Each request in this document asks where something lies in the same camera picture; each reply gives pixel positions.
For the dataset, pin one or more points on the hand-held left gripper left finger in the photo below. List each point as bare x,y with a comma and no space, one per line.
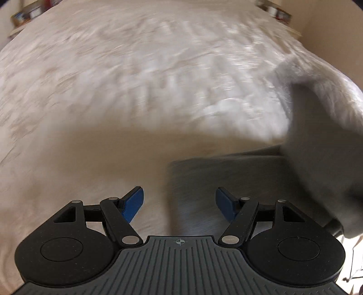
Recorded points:
133,202

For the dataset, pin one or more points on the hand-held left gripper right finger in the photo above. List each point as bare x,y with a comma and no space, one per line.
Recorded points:
225,202

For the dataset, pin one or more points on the grey pants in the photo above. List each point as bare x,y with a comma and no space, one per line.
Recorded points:
255,176

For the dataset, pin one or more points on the white patterned bed blanket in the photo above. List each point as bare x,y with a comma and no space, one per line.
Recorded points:
127,85

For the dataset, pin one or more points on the wooden shelf with items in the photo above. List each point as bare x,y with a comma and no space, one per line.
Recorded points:
25,15
276,12

